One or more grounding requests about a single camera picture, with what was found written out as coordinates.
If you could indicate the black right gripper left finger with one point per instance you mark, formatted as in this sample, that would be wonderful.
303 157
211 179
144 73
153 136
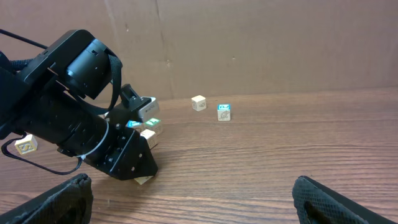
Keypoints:
69 202

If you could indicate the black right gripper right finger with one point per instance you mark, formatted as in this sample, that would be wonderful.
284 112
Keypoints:
318 204

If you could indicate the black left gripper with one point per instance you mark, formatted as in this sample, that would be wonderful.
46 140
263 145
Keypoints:
71 95

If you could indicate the yellow top wooden block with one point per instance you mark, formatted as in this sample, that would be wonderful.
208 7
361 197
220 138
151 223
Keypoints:
26 145

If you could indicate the cream umbrella wooden block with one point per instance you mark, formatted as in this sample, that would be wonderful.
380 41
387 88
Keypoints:
142 180

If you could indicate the blue top wooden block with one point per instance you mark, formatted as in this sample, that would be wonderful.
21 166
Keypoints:
138 126

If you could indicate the green top wooden block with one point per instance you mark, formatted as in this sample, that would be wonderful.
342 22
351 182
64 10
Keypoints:
155 125

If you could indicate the cream block green side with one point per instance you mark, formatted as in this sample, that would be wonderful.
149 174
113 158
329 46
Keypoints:
151 137

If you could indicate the brown cardboard backdrop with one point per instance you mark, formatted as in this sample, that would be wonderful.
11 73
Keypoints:
180 49

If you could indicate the yellow top block far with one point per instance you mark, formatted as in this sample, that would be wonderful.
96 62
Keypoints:
199 103

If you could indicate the blue top block far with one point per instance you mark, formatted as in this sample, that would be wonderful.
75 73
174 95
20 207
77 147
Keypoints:
224 112

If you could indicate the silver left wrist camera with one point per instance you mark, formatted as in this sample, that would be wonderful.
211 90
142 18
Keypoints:
149 110

